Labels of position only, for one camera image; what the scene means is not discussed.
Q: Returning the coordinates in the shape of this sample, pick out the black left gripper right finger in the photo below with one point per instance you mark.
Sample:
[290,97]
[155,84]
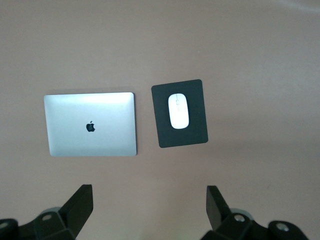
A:
[218,212]

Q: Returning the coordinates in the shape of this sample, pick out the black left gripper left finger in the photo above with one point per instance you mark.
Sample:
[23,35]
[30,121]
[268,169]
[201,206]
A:
[72,212]

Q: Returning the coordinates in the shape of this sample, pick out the white computer mouse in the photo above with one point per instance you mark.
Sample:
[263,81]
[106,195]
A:
[178,112]

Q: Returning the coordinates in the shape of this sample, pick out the black mouse pad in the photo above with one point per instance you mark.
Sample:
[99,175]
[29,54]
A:
[195,135]

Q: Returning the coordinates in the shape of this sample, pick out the silver closed laptop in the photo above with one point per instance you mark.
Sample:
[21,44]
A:
[75,120]

